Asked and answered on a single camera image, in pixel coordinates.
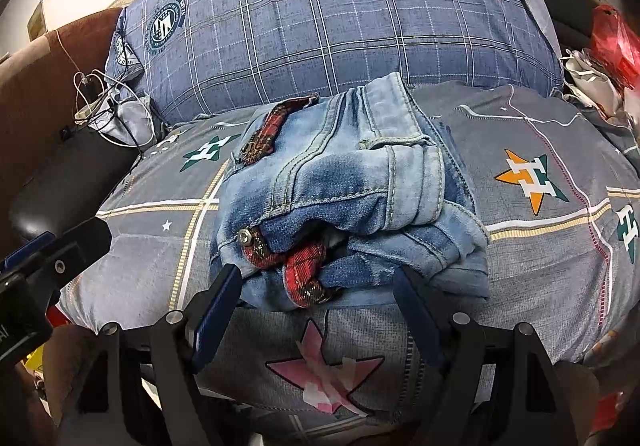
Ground white power strip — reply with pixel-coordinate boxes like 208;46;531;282
75;93;113;122

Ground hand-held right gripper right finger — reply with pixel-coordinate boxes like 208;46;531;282
392;268;581;446

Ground black cable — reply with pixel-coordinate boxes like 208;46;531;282
107;91;143;147

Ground grey cloth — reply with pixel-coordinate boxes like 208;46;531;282
92;93;156;147

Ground brown velvet headboard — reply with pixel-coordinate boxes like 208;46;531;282
0;8;126;137

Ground blue denim pants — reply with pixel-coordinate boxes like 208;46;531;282
212;72;491;312

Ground white crumpled cloth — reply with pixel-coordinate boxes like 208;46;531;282
560;48;631;119

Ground grey star-print bed sheet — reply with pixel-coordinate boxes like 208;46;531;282
55;78;640;432

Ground blue plaid pillow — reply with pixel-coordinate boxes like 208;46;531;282
104;0;563;127

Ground black leather cushion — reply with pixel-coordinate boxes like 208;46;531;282
10;126;141;247

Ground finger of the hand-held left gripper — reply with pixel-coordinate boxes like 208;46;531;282
0;232;55;272
0;218;113;302

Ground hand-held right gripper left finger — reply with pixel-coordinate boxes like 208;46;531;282
60;263;243;446

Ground red plastic bag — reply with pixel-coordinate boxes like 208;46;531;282
590;3;640;92

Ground white cable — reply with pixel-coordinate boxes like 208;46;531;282
55;28;153;147

